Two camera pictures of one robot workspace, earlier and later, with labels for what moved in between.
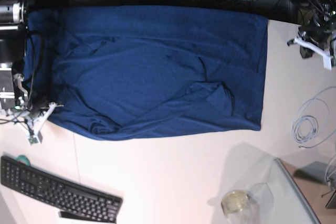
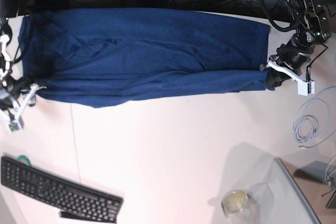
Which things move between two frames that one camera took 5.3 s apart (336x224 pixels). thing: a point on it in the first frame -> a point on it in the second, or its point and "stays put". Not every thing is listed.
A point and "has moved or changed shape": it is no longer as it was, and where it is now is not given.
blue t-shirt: (115, 73) has moved or changed shape
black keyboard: (21, 178) stays put
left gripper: (35, 120) -> (19, 91)
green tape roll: (24, 158) stays put
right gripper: (312, 39) -> (292, 61)
